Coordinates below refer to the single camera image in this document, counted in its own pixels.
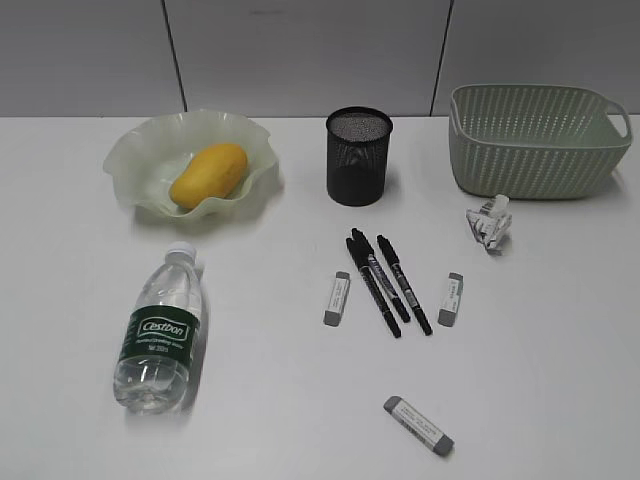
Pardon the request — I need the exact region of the black marker pen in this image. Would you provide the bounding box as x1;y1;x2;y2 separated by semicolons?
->
351;228;411;323
346;238;401;339
376;235;433;336

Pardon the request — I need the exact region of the grey white eraser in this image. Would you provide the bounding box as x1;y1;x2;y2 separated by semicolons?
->
438;272;464;327
323;271;351;327
383;396;454;457

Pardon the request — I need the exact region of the yellow mango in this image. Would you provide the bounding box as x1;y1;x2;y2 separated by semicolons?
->
169;143;248;210

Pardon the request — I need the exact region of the waste paper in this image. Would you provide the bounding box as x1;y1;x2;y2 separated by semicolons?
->
465;194;512;256

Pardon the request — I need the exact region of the grey white eraser front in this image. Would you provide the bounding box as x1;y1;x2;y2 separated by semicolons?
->
383;396;454;457

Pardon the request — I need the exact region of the clear plastic water bottle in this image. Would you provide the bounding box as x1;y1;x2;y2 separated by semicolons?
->
113;242;203;414

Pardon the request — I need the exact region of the black mesh pen holder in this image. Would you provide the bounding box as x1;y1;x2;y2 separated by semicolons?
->
325;106;393;207

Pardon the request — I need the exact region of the translucent green wavy plate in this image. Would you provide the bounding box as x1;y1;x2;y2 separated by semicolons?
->
103;109;279;222

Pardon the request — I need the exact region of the pale green plastic basket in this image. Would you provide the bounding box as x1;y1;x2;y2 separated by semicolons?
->
449;84;633;200

